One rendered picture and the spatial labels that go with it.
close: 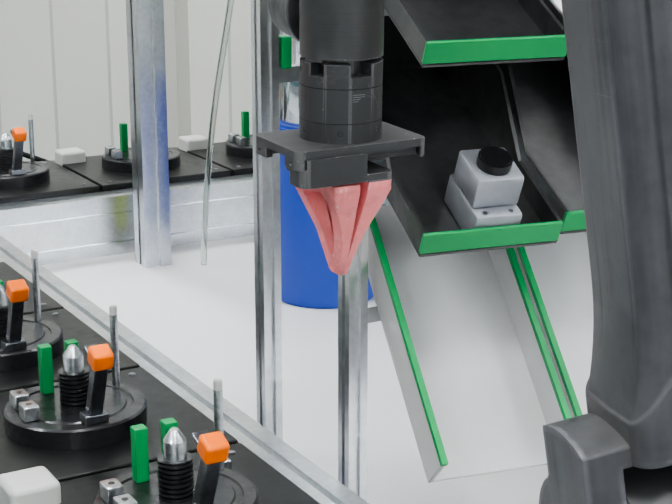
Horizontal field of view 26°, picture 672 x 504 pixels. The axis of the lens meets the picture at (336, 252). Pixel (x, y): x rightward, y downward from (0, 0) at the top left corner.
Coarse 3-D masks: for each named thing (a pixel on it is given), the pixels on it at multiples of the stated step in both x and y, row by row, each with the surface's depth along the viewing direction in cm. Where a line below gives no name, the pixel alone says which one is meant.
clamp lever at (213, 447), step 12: (204, 432) 117; (216, 432) 115; (204, 444) 114; (216, 444) 114; (228, 444) 114; (204, 456) 114; (216, 456) 114; (204, 468) 115; (216, 468) 116; (204, 480) 116; (216, 480) 117; (204, 492) 117
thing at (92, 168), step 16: (64, 160) 262; (80, 160) 263; (96, 160) 265; (112, 160) 256; (128, 160) 256; (176, 160) 259; (192, 160) 265; (96, 176) 252; (112, 176) 252; (128, 176) 252; (176, 176) 252; (192, 176) 253; (224, 176) 257
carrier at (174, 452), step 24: (216, 384) 126; (216, 408) 127; (144, 432) 125; (168, 432) 122; (144, 456) 125; (168, 456) 122; (192, 456) 123; (240, 456) 136; (0, 480) 127; (24, 480) 126; (48, 480) 126; (72, 480) 131; (96, 480) 131; (120, 480) 126; (144, 480) 126; (168, 480) 122; (192, 480) 123; (240, 480) 126; (264, 480) 131; (288, 480) 131
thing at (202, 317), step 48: (240, 240) 253; (96, 288) 226; (144, 288) 226; (192, 288) 226; (240, 288) 226; (144, 336) 204; (192, 336) 204; (240, 336) 204; (288, 336) 204; (336, 336) 204; (384, 336) 204; (240, 384) 185; (288, 384) 185; (336, 384) 185; (384, 384) 185; (288, 432) 170; (336, 432) 170; (384, 432) 170; (384, 480) 157; (480, 480) 157; (528, 480) 157
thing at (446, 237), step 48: (384, 48) 142; (384, 96) 141; (432, 96) 142; (480, 96) 138; (432, 144) 135; (480, 144) 137; (432, 192) 130; (528, 192) 130; (432, 240) 122; (480, 240) 124; (528, 240) 125
